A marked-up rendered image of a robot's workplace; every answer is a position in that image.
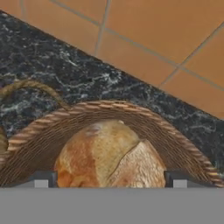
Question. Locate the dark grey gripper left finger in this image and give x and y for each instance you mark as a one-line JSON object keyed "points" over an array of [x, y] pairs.
{"points": [[43, 178]]}

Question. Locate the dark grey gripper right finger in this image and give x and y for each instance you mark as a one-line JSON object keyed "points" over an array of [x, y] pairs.
{"points": [[178, 179]]}

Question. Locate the golden brown bread loaf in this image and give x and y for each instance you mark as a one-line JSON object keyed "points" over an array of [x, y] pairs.
{"points": [[108, 157]]}

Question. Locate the woven wicker basket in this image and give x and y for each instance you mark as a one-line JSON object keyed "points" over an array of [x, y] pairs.
{"points": [[73, 122]]}

